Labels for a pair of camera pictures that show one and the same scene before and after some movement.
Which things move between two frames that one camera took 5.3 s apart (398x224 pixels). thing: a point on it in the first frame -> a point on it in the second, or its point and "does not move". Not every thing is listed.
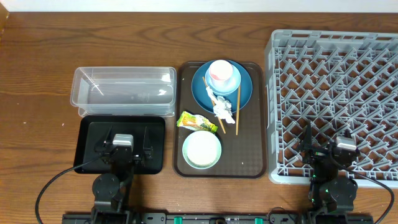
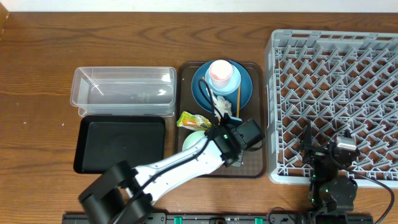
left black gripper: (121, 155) -> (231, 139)
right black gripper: (316, 153) does not move
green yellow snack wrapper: (196, 122) does not move
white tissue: (222, 108) does not move
